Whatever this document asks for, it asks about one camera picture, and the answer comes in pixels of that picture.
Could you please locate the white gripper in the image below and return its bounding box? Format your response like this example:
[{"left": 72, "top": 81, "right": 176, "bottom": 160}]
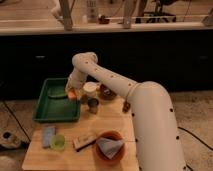
[{"left": 65, "top": 70, "right": 87, "bottom": 92}]

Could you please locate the orange apple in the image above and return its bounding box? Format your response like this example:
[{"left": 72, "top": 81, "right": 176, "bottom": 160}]
[{"left": 67, "top": 91, "right": 77, "bottom": 100}]

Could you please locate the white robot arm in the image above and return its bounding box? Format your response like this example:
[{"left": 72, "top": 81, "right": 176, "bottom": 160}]
[{"left": 67, "top": 52, "right": 186, "bottom": 171}]

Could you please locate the green plastic tray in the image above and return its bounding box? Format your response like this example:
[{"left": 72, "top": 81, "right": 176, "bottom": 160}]
[{"left": 33, "top": 78, "right": 80, "bottom": 123}]

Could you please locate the green cucumber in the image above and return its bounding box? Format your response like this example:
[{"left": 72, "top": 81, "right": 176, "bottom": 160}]
[{"left": 48, "top": 93, "right": 67, "bottom": 99}]

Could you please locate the dark metal cup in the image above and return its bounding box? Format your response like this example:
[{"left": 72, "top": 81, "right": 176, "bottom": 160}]
[{"left": 88, "top": 98, "right": 99, "bottom": 114}]

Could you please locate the dark red bowl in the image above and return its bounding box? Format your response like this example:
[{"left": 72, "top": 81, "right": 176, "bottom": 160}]
[{"left": 100, "top": 84, "right": 117, "bottom": 100}]

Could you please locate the bunch of dark grapes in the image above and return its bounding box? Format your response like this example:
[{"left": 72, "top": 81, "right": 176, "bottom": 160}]
[{"left": 122, "top": 101, "right": 131, "bottom": 113}]

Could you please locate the wooden block eraser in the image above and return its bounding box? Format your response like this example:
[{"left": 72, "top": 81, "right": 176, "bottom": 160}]
[{"left": 73, "top": 132, "right": 97, "bottom": 151}]

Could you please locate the orange bowl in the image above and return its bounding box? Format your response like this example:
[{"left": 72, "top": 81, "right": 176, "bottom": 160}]
[{"left": 93, "top": 131, "right": 125, "bottom": 166}]

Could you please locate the green plastic cup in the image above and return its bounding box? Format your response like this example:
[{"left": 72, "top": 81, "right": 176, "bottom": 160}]
[{"left": 50, "top": 134, "right": 65, "bottom": 151}]

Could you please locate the grey folded cloth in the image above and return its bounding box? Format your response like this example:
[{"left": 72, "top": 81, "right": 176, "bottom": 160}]
[{"left": 97, "top": 137, "right": 124, "bottom": 159}]

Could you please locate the black cable on floor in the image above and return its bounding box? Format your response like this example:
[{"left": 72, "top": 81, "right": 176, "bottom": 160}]
[{"left": 177, "top": 125, "right": 213, "bottom": 171}]

